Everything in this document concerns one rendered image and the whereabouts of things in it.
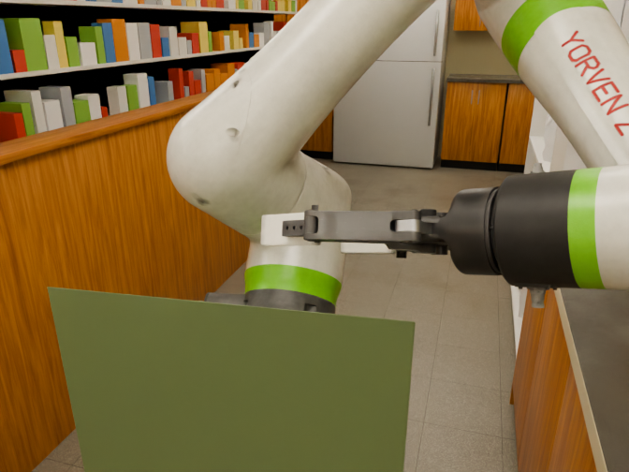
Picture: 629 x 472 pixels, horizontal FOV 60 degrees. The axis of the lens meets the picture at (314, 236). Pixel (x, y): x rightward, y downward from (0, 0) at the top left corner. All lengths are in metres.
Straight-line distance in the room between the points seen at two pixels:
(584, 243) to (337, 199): 0.37
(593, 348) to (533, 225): 0.78
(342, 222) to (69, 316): 0.29
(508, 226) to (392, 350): 0.15
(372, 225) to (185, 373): 0.24
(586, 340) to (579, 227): 0.80
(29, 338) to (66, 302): 1.58
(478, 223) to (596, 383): 0.68
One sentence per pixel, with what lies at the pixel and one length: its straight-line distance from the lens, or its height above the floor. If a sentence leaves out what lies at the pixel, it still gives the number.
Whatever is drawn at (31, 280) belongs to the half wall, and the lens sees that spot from 2.12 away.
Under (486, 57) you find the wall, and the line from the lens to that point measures 6.63.
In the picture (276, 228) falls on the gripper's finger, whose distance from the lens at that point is 0.52.
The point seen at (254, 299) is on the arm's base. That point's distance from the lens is 0.67.
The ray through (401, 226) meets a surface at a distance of 0.44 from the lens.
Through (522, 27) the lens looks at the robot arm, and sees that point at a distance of 0.70.
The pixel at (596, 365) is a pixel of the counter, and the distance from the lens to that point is 1.14.
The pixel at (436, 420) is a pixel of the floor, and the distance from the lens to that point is 2.40.
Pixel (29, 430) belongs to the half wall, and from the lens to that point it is 2.30.
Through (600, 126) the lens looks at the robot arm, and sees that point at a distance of 0.61.
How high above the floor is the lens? 1.52
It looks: 22 degrees down
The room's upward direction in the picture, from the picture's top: straight up
